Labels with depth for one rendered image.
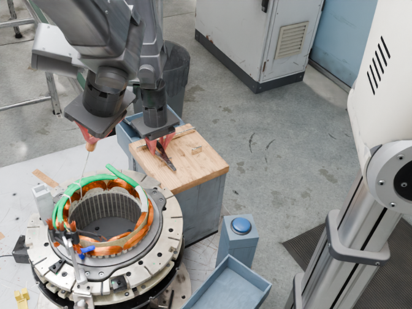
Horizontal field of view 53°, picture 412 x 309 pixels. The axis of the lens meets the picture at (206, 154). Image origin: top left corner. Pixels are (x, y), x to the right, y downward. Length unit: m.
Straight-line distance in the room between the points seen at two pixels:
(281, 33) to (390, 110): 2.55
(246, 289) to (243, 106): 2.33
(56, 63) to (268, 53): 2.62
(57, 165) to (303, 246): 1.35
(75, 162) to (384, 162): 1.12
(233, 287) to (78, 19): 0.64
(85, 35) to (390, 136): 0.38
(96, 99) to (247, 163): 2.09
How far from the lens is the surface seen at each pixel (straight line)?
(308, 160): 2.78
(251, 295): 0.90
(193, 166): 1.05
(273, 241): 2.28
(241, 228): 0.96
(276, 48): 3.12
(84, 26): 0.44
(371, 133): 0.60
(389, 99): 0.55
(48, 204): 0.88
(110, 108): 0.62
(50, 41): 0.56
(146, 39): 0.86
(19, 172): 1.51
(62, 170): 1.48
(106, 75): 0.49
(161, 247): 0.85
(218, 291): 0.89
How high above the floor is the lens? 1.80
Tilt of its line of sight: 43 degrees down
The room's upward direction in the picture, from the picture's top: 6 degrees clockwise
